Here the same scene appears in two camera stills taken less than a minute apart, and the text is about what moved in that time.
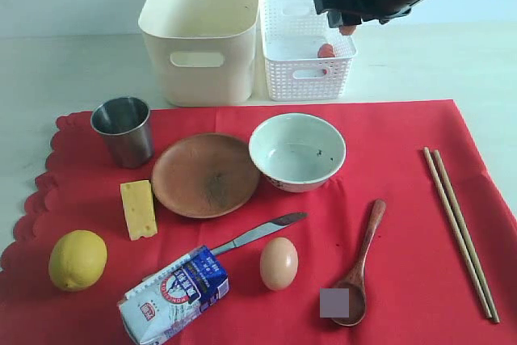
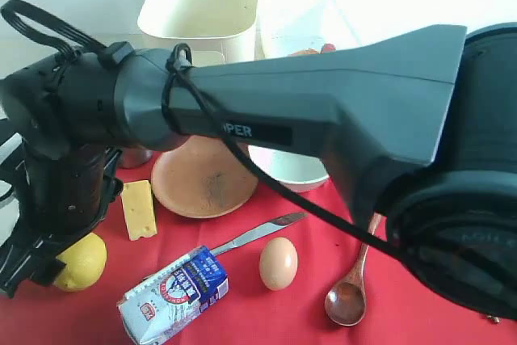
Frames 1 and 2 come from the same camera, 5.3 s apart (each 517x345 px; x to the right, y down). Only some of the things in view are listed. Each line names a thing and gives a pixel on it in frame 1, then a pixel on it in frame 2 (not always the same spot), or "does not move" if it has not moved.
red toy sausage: (326, 51) does not move
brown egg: (279, 263) does not move
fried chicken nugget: (347, 30) -> (307, 51)
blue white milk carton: (163, 301) does not move
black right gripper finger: (338, 18) -> (12, 273)
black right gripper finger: (325, 0) -> (44, 271)
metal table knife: (279, 222) does not move
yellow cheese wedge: (139, 207) does not move
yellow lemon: (77, 260) does not move
